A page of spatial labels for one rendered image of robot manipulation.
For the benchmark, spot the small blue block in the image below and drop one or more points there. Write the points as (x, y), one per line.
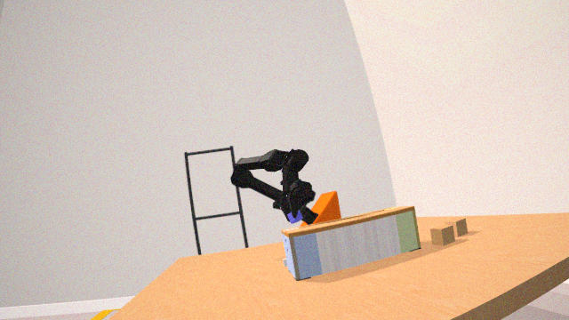
(294, 220)

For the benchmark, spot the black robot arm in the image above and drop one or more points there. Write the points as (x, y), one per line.
(290, 162)

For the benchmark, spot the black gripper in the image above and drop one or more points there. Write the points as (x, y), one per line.
(293, 194)

